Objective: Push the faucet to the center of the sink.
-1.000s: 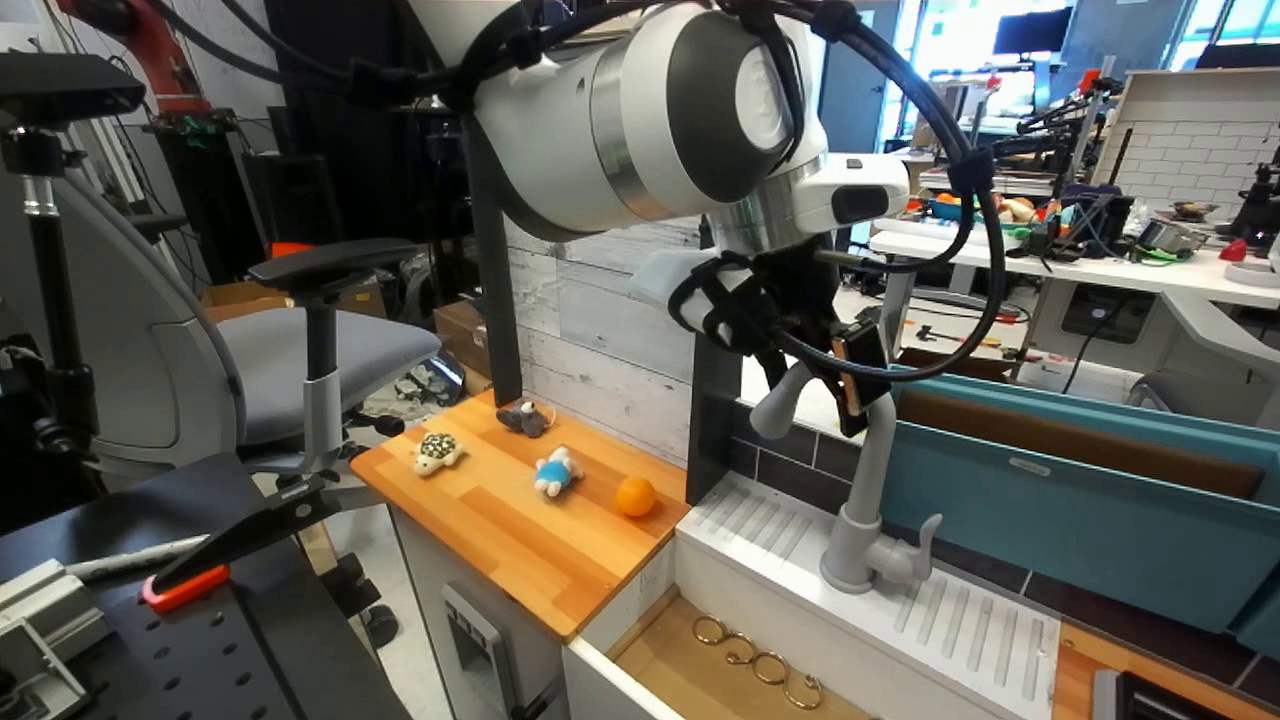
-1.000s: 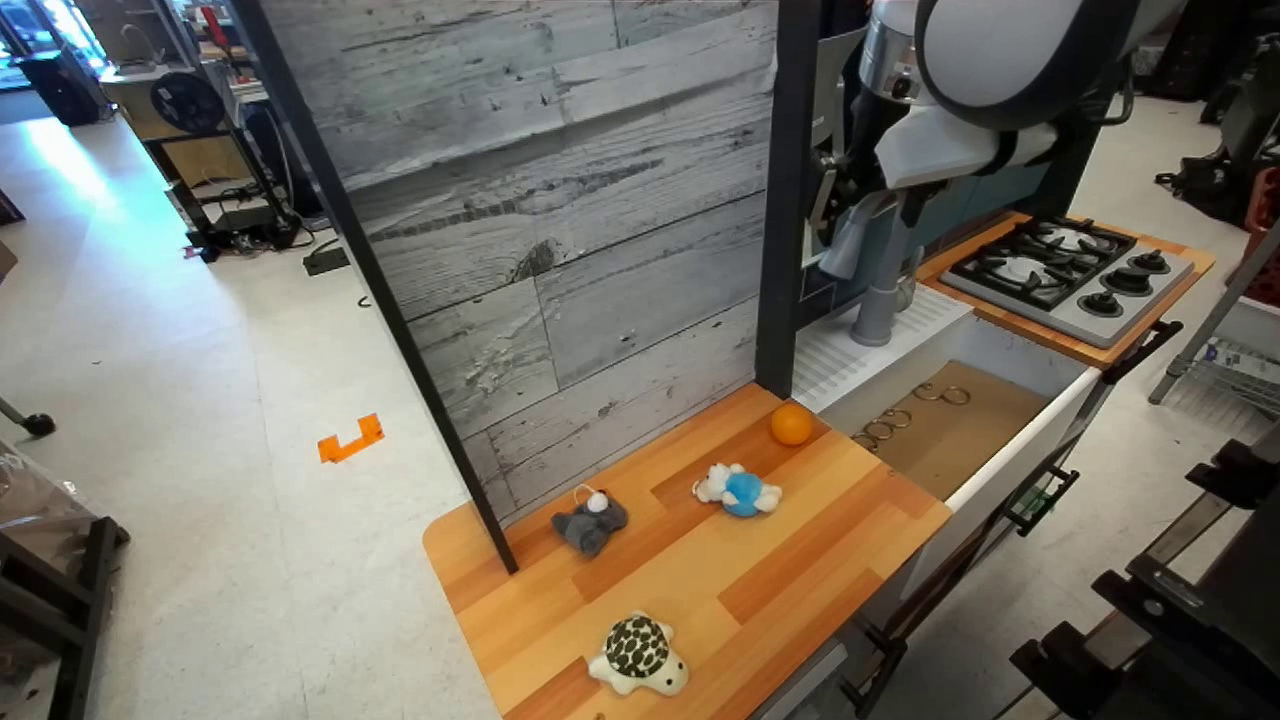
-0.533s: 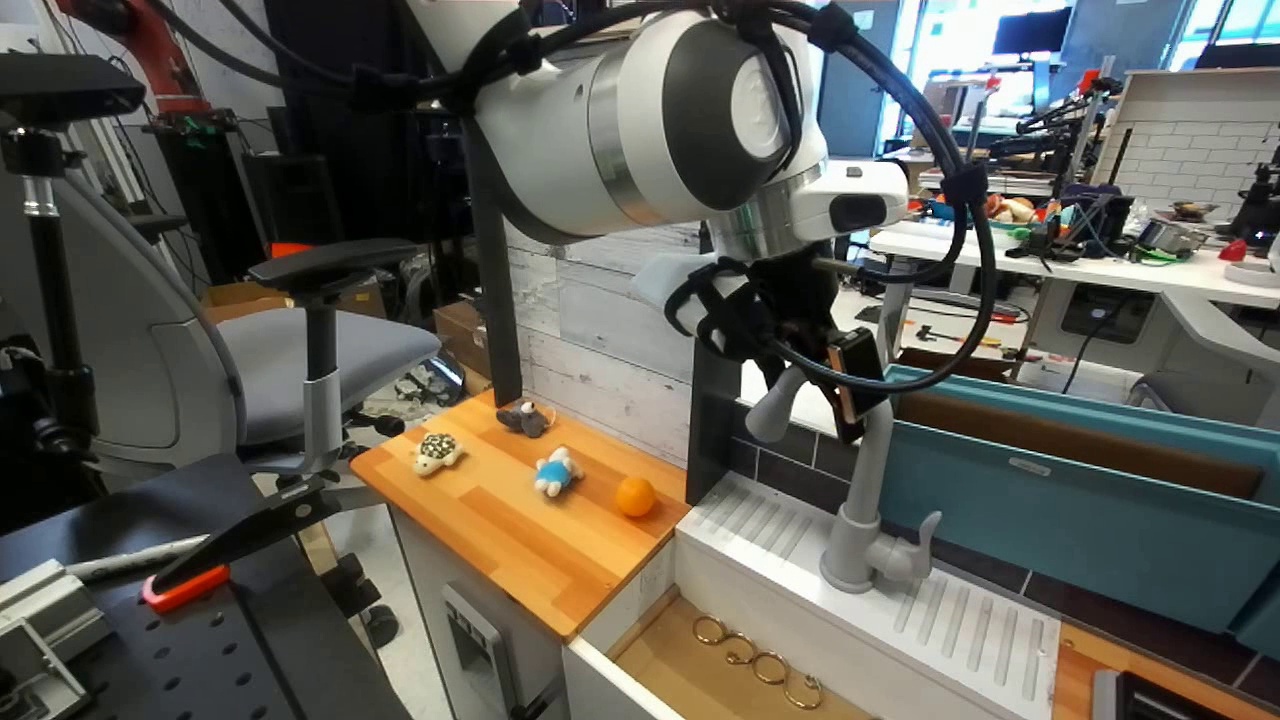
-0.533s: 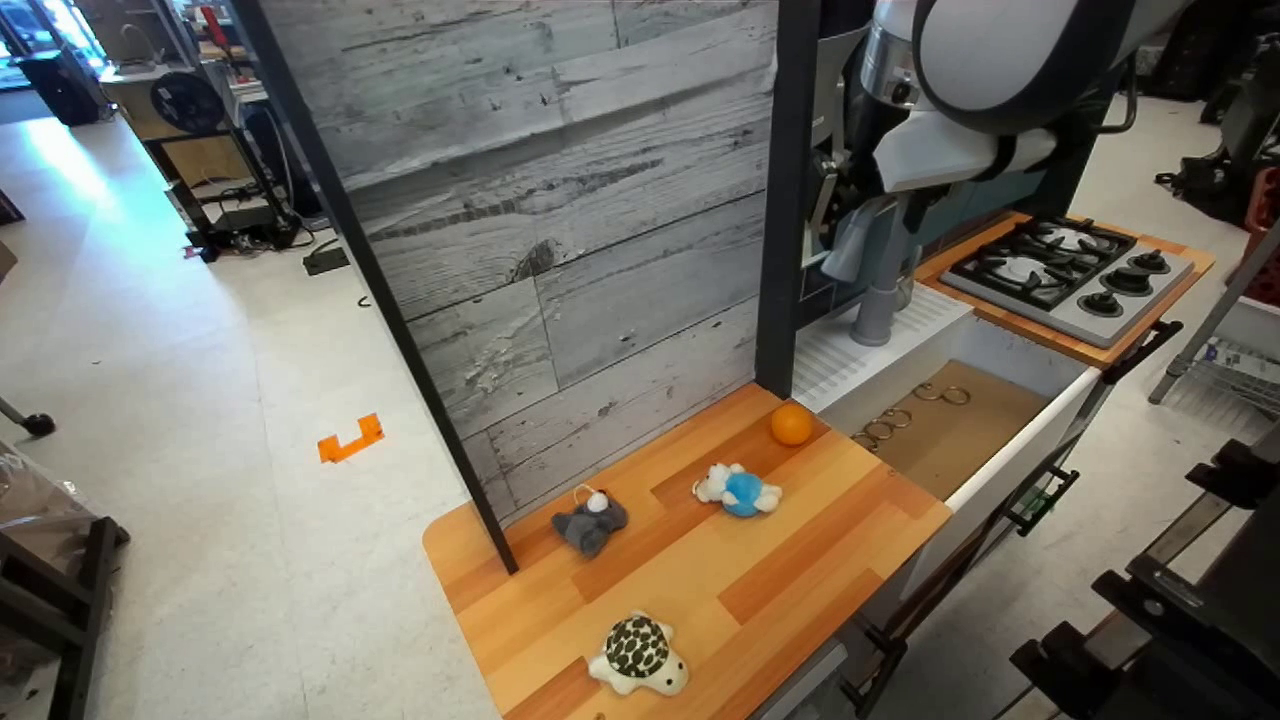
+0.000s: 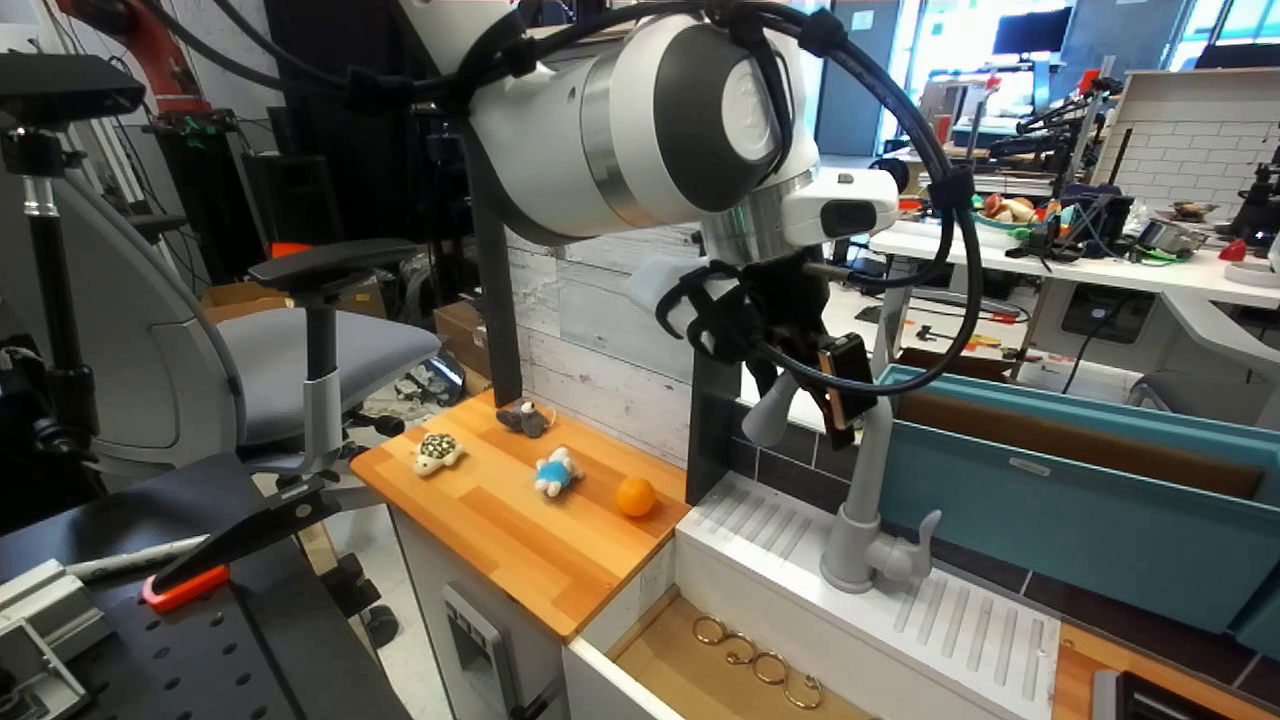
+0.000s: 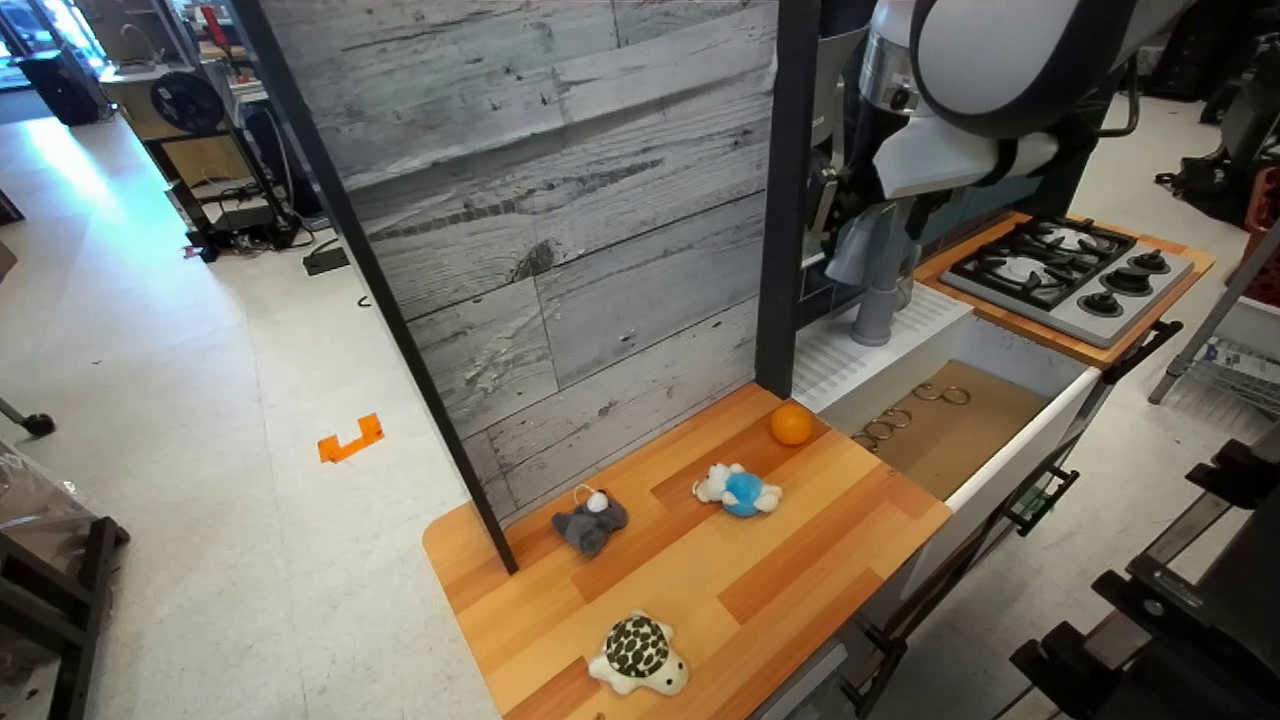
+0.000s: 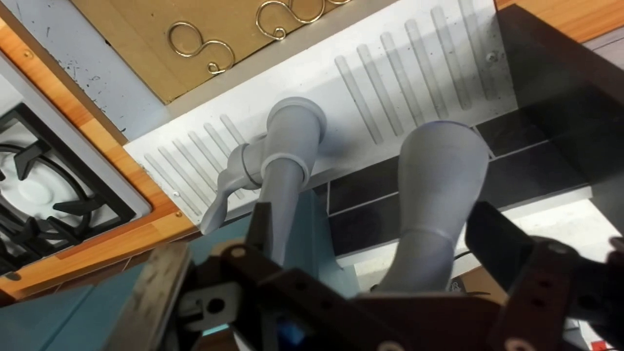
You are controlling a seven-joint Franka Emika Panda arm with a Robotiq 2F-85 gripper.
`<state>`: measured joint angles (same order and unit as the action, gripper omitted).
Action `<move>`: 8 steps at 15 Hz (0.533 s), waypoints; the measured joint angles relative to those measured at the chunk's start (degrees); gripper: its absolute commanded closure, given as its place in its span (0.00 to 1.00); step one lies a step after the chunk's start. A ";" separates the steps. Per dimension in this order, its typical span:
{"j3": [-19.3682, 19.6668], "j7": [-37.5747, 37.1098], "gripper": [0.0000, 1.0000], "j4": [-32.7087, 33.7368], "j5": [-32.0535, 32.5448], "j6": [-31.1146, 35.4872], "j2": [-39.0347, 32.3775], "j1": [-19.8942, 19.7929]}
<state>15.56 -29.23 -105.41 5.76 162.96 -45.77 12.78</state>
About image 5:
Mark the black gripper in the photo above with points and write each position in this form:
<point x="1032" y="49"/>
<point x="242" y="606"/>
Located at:
<point x="754" y="313"/>

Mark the grey kitchen faucet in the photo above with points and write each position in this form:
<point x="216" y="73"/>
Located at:
<point x="866" y="513"/>

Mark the red robot arm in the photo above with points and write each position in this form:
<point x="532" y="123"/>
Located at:
<point x="146" y="44"/>

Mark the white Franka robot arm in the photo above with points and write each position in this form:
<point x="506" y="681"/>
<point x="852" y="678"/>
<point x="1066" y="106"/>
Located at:
<point x="615" y="124"/>

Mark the white sink with drainboard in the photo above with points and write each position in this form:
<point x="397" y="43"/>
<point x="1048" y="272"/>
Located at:
<point x="980" y="639"/>

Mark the orange ball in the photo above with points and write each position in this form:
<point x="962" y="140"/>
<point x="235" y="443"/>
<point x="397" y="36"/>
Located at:
<point x="633" y="498"/>

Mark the white marble backsplash panel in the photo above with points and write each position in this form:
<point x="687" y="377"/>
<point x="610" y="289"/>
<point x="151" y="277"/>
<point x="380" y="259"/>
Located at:
<point x="601" y="363"/>

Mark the teal plastic bin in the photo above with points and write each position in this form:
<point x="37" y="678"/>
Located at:
<point x="1066" y="525"/>

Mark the white cluttered workbench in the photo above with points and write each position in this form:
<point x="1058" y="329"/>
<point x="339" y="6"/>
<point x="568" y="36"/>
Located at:
<point x="1106" y="266"/>

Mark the blue and white plush toy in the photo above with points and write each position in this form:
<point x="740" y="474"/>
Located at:
<point x="557" y="474"/>

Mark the grey door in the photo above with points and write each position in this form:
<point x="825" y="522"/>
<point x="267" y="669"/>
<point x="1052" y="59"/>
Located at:
<point x="866" y="82"/>

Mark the wooden butcher block countertop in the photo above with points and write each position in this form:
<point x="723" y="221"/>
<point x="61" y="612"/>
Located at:
<point x="513" y="525"/>

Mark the brown cardboard box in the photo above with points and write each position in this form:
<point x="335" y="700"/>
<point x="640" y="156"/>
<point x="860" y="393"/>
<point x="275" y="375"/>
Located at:
<point x="467" y="338"/>

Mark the dark computer monitor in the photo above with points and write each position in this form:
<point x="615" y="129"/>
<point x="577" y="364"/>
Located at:
<point x="1029" y="32"/>

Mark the small turtle toy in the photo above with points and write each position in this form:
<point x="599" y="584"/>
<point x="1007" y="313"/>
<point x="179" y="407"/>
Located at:
<point x="439" y="454"/>

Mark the white tile panel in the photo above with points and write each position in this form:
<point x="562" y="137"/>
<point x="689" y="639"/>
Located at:
<point x="1193" y="140"/>

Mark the grey office chair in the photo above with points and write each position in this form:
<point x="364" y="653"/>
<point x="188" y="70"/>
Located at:
<point x="267" y="363"/>

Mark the silver aluminium extrusion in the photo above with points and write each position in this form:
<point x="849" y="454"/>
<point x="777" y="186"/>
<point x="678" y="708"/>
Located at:
<point x="42" y="627"/>

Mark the wide black frame post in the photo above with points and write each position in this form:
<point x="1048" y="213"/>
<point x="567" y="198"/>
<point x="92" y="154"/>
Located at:
<point x="708" y="424"/>

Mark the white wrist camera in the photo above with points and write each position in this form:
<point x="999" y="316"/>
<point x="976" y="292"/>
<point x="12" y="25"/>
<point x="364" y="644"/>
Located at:
<point x="843" y="206"/>

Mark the narrow black frame post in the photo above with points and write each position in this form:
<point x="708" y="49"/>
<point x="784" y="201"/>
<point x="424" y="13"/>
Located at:
<point x="498" y="306"/>

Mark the black device with frame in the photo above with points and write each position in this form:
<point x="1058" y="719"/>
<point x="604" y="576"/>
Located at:
<point x="1145" y="696"/>

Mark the black camera stand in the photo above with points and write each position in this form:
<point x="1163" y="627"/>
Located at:
<point x="53" y="266"/>

